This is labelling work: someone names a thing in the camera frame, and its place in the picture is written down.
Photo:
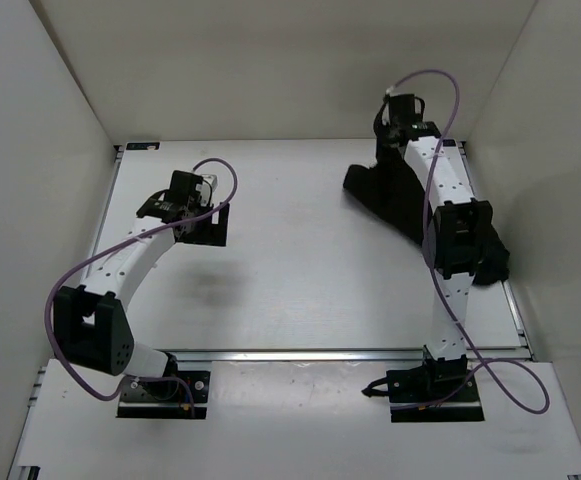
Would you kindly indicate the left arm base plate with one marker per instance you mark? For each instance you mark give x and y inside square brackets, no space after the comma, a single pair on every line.
[167,400]

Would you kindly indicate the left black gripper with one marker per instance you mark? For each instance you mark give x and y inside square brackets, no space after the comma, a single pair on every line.
[214,232]

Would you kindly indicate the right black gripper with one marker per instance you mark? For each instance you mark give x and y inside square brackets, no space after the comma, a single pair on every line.
[381,127]

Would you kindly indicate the aluminium rail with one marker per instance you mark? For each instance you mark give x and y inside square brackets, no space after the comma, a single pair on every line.
[298,355]

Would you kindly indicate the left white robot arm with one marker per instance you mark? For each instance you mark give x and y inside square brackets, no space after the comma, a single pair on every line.
[90,324]

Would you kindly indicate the left corner label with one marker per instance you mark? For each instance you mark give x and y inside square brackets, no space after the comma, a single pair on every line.
[142,146]

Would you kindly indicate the black pleated skirt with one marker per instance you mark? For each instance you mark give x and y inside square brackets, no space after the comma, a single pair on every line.
[391,191]

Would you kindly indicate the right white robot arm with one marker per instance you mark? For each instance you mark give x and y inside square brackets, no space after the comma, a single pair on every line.
[456,225]

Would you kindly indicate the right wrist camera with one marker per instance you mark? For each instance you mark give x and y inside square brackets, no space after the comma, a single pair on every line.
[389,92]

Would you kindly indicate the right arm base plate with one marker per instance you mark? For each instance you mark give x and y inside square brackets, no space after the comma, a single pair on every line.
[414,398]

